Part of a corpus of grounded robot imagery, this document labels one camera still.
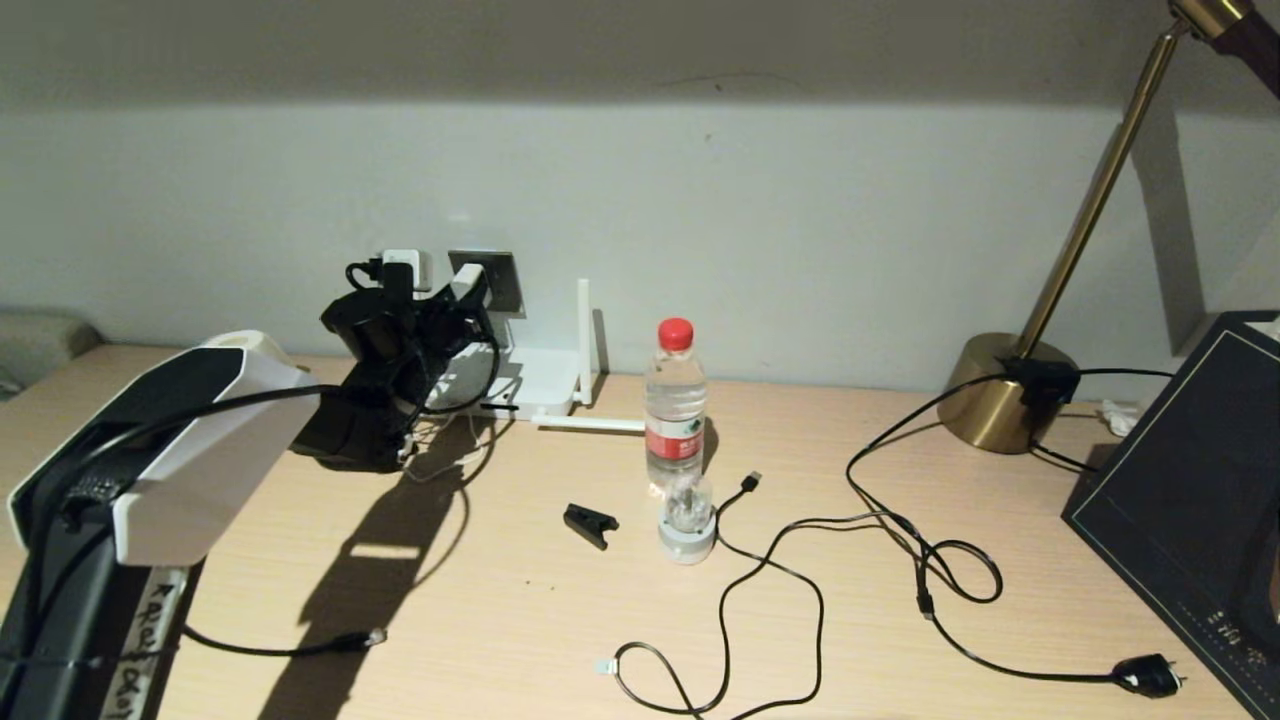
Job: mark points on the white power adapter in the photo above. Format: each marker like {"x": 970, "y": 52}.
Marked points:
{"x": 468, "y": 278}

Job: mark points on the small round white device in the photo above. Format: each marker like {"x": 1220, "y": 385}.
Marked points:
{"x": 686, "y": 540}

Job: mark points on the black lamp base connector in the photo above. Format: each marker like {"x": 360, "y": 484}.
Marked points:
{"x": 1042, "y": 385}

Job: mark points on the large black box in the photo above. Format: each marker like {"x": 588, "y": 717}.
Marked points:
{"x": 1180, "y": 480}

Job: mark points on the white router with antennas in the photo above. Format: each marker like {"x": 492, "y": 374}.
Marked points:
{"x": 545, "y": 380}

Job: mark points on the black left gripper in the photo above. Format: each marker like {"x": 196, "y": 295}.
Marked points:
{"x": 400, "y": 345}

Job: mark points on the grey wall socket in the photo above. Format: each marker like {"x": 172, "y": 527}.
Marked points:
{"x": 505, "y": 285}

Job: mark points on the small white object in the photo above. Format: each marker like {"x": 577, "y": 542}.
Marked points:
{"x": 1117, "y": 418}

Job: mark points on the red-capped water bottle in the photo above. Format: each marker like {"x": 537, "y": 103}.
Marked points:
{"x": 675, "y": 400}

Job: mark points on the brass desk lamp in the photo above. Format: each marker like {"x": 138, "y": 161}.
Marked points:
{"x": 985, "y": 400}

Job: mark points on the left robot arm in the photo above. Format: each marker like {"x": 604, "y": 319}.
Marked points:
{"x": 200, "y": 450}

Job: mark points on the grey cushion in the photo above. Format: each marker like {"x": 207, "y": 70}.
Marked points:
{"x": 40, "y": 345}

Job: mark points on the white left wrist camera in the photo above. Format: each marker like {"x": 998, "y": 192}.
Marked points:
{"x": 418, "y": 268}

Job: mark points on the small black plastic clip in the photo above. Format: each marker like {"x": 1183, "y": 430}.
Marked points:
{"x": 588, "y": 523}

